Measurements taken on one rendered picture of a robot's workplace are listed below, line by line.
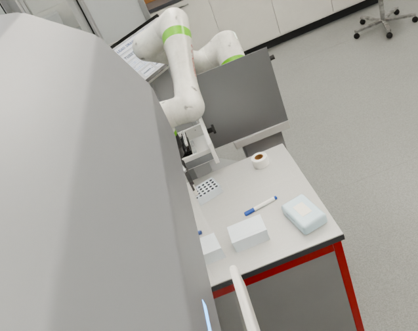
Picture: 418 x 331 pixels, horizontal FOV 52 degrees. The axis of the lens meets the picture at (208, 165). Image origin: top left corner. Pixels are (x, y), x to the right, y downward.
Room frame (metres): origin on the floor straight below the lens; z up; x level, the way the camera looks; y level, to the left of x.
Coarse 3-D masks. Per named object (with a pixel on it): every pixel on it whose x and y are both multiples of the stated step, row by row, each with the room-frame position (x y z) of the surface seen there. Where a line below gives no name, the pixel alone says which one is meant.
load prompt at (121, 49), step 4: (144, 28) 2.76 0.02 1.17; (128, 40) 2.66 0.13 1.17; (132, 40) 2.67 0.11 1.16; (124, 44) 2.63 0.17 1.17; (128, 44) 2.64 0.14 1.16; (132, 44) 2.64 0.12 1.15; (116, 48) 2.60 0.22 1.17; (120, 48) 2.60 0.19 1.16; (124, 48) 2.61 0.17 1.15; (128, 48) 2.61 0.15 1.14; (116, 52) 2.57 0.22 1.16; (120, 52) 2.58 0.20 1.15; (124, 52) 2.58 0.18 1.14
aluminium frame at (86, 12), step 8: (0, 0) 1.24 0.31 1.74; (8, 0) 1.24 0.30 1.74; (16, 0) 1.24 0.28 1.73; (24, 0) 1.31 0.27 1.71; (80, 0) 2.18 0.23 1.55; (8, 8) 1.24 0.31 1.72; (16, 8) 1.24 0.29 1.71; (24, 8) 1.27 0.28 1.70; (88, 16) 2.18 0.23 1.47; (96, 32) 2.18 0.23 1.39
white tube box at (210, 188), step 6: (210, 180) 1.49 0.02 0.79; (198, 186) 1.49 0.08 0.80; (204, 186) 1.47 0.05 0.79; (210, 186) 1.45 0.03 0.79; (216, 186) 1.44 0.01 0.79; (198, 192) 1.44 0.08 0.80; (204, 192) 1.43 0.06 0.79; (210, 192) 1.41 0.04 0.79; (216, 192) 1.42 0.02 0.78; (198, 198) 1.40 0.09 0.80; (204, 198) 1.41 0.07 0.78; (210, 198) 1.41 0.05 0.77
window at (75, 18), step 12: (36, 0) 1.50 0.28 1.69; (48, 0) 1.65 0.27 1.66; (60, 0) 1.84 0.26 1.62; (72, 0) 2.07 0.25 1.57; (36, 12) 1.42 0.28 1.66; (48, 12) 1.55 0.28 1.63; (60, 12) 1.73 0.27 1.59; (72, 12) 1.93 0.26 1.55; (72, 24) 1.81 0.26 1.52; (84, 24) 2.05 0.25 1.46
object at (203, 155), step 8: (192, 128) 1.81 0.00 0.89; (200, 128) 1.81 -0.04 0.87; (192, 136) 1.81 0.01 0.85; (200, 136) 1.80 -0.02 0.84; (200, 144) 1.73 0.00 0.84; (192, 152) 1.69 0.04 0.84; (200, 152) 1.57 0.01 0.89; (208, 152) 1.57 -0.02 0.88; (184, 160) 1.57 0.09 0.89; (192, 160) 1.57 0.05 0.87; (200, 160) 1.57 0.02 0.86; (208, 160) 1.56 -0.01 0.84; (192, 168) 1.57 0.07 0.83
